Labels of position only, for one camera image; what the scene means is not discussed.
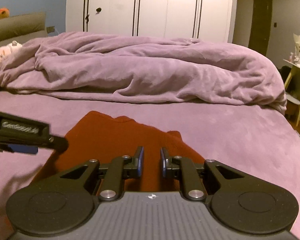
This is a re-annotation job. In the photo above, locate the rust brown knit cardigan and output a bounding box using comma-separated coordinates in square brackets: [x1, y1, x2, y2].
[5, 110, 206, 230]

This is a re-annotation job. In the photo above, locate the lilac fleece bed sheet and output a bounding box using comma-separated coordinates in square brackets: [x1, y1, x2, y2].
[0, 92, 300, 239]

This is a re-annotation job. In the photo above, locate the crumpled lilac duvet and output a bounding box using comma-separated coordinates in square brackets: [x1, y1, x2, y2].
[0, 32, 287, 113]

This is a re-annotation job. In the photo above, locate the grey green headboard cushion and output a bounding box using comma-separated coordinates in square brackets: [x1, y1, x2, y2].
[0, 12, 47, 47]

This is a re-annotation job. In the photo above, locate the orange plush toy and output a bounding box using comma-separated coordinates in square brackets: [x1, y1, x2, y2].
[0, 8, 10, 20]

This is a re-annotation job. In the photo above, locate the yellow green side table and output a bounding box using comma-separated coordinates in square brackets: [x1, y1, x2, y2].
[283, 59, 300, 127]

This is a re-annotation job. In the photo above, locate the white wardrobe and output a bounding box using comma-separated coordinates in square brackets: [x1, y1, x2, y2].
[65, 0, 237, 42]

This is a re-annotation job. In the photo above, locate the dark doorway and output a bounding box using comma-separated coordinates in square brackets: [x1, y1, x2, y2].
[248, 0, 273, 56]

